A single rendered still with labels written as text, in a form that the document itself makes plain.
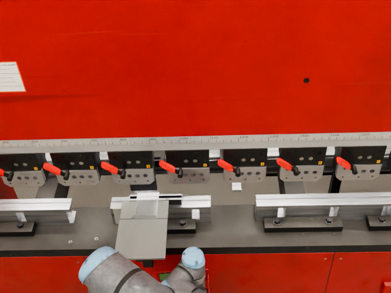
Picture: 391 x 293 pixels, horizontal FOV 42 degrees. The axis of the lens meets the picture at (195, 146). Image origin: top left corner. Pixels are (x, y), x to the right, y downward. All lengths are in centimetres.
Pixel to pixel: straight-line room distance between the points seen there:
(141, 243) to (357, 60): 95
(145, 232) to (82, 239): 30
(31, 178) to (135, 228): 42
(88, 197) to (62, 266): 129
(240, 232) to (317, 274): 37
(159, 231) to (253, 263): 42
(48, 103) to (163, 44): 43
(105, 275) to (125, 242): 56
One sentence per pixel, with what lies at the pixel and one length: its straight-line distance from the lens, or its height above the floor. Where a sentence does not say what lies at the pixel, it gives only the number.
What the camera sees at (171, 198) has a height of 100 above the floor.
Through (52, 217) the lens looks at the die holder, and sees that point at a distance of 212.
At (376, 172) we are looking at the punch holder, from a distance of 192.
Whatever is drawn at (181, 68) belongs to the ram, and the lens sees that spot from 154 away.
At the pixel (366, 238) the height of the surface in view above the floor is 88.
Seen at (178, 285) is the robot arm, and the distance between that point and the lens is 169.
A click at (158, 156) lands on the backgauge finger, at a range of 210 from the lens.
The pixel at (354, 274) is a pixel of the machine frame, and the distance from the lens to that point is 222.
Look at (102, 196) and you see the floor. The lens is 339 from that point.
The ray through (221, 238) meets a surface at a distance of 201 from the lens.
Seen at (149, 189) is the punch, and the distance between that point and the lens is 195.
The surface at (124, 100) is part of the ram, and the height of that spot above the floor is 151.
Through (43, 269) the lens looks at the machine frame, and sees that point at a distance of 221.
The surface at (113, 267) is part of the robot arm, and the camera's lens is 133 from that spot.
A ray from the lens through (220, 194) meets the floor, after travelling 332.
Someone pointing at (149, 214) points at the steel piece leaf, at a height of 102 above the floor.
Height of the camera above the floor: 250
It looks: 43 degrees down
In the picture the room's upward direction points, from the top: 3 degrees counter-clockwise
